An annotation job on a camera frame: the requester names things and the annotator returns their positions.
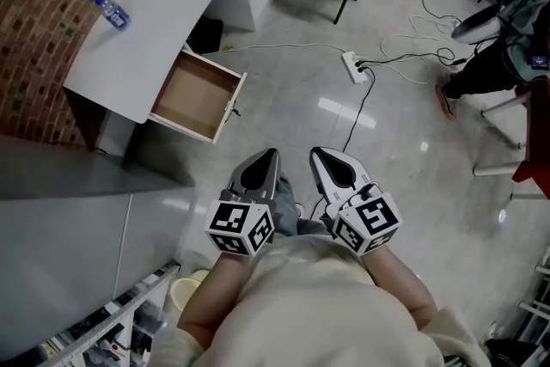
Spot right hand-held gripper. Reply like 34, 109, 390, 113
309, 146, 403, 257

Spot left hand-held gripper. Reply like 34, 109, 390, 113
204, 148, 284, 258

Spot white wooden desk drawer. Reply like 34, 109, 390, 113
148, 49, 249, 145

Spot person's left forearm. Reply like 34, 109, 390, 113
176, 255, 254, 352

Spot person's right forearm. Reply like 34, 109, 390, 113
363, 247, 439, 332

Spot white desk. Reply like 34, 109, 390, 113
63, 0, 274, 168

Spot person's blue jeans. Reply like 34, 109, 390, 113
272, 174, 334, 238

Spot white power strip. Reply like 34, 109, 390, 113
341, 51, 370, 85

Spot cream wicker waste bin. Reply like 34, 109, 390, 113
170, 269, 210, 313

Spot person's cream shirt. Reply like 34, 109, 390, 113
148, 234, 491, 367

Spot black bag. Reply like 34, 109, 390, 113
185, 16, 224, 55

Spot metal shelf rack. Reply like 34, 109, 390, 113
36, 261, 181, 367

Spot grey metal cabinet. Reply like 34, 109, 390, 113
0, 135, 197, 358

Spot red table white legs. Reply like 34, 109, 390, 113
472, 75, 550, 203

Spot blue capped water bottle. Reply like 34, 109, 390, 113
94, 0, 131, 31

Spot white metal rack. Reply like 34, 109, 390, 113
517, 244, 550, 347

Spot long black power cable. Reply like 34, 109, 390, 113
341, 66, 376, 156

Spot white power strip cord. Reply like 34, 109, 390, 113
201, 41, 347, 57

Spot black adapter cable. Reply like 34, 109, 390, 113
356, 46, 468, 68

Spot white coiled cable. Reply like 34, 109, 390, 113
380, 15, 463, 85

